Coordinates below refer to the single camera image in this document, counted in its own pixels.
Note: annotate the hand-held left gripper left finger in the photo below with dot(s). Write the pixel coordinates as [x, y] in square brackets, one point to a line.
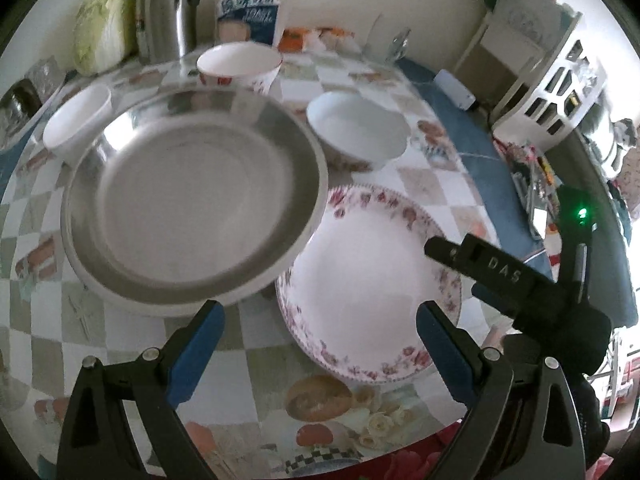
[195, 355]

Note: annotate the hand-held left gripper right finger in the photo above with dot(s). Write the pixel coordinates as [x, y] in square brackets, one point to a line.
[445, 355]

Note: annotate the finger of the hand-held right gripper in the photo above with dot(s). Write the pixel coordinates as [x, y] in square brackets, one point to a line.
[487, 262]
[492, 297]

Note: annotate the pink floral rimmed plate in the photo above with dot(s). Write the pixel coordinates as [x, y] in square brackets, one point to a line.
[360, 285]

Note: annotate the large stainless steel plate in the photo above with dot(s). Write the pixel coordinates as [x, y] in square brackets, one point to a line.
[190, 200]

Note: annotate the scalloped white bowl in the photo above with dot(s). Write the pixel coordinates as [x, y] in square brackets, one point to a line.
[355, 125]

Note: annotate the plain white bowl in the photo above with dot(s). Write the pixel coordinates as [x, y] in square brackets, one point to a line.
[75, 120]

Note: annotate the red patterned white bowl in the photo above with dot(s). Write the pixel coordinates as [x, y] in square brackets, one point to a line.
[235, 62]

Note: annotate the person's right forearm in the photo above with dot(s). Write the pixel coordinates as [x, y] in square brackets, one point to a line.
[595, 420]

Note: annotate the checkered printed tablecloth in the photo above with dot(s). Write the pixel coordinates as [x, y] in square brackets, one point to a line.
[260, 360]

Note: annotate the pile of assorted small items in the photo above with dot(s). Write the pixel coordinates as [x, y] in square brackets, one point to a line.
[532, 185]

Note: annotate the red floral cloth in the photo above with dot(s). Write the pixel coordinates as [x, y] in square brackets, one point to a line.
[415, 452]

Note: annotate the blue cloth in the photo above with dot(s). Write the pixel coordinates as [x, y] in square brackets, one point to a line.
[465, 145]

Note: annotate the white power adapter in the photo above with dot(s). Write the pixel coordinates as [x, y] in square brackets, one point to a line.
[454, 89]

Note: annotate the white cutout storage rack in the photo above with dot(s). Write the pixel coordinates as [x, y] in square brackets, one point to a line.
[555, 90]

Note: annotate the white wooden chair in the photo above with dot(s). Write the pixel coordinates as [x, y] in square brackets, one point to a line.
[500, 55]

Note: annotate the clear glass cup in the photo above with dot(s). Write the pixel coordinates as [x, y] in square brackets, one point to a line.
[392, 40]

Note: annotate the orange snack packet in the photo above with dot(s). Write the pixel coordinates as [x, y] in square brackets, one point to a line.
[296, 39]
[336, 37]

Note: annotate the dark glass container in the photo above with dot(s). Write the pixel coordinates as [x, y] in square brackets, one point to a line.
[20, 105]

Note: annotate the clear glass container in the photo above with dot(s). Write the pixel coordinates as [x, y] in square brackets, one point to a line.
[44, 75]

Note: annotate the stainless steel thermos jug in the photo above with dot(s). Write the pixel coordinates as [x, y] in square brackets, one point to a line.
[165, 15]

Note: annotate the napa cabbage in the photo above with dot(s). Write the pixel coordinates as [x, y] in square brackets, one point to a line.
[102, 25]

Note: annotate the bagged toast bread loaf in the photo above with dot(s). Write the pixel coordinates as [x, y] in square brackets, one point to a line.
[250, 15]

